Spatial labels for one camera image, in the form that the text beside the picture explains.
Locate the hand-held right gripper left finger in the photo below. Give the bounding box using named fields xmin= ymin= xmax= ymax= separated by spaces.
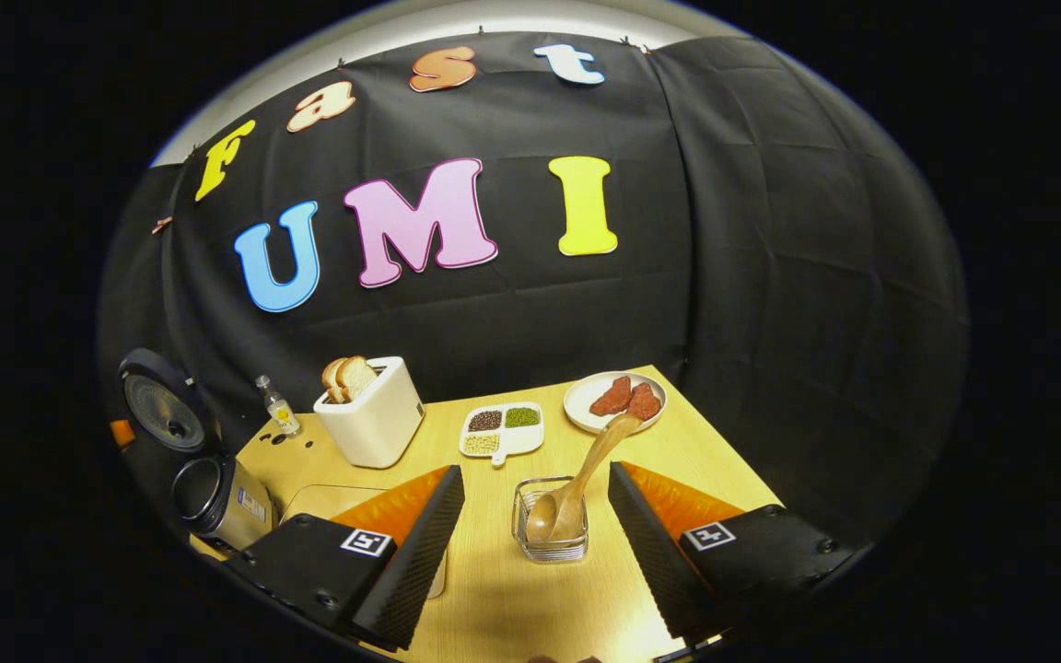
xmin=227 ymin=463 xmax=467 ymax=653

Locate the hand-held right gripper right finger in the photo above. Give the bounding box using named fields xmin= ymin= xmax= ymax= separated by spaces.
xmin=606 ymin=460 xmax=863 ymax=646

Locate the clear wire chopstick holder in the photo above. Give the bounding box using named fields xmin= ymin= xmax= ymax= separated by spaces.
xmin=512 ymin=476 xmax=589 ymax=564

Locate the dark grey rice cooker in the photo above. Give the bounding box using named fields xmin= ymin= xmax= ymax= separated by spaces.
xmin=116 ymin=348 xmax=281 ymax=555

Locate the wooden spoon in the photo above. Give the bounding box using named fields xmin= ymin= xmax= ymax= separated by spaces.
xmin=526 ymin=413 xmax=644 ymax=544

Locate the clear plastic rice box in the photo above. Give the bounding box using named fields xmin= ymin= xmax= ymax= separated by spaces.
xmin=282 ymin=485 xmax=449 ymax=599

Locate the white toaster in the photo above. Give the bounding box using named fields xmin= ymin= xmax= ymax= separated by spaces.
xmin=313 ymin=356 xmax=426 ymax=469

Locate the small clear glass bottle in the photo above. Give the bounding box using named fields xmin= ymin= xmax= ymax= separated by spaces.
xmin=254 ymin=374 xmax=301 ymax=436

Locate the white divided dish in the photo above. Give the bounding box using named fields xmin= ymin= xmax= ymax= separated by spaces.
xmin=460 ymin=402 xmax=545 ymax=467

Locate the red meat piece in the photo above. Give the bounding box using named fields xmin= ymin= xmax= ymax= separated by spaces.
xmin=589 ymin=376 xmax=633 ymax=416
xmin=626 ymin=382 xmax=663 ymax=422

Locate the round white plate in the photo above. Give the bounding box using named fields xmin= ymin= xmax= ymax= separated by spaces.
xmin=564 ymin=371 xmax=668 ymax=434

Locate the bread slice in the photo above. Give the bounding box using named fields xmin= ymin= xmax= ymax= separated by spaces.
xmin=337 ymin=355 xmax=379 ymax=401
xmin=322 ymin=357 xmax=352 ymax=404

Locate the black backdrop cloth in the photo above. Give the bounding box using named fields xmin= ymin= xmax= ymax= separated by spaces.
xmin=98 ymin=32 xmax=969 ymax=544

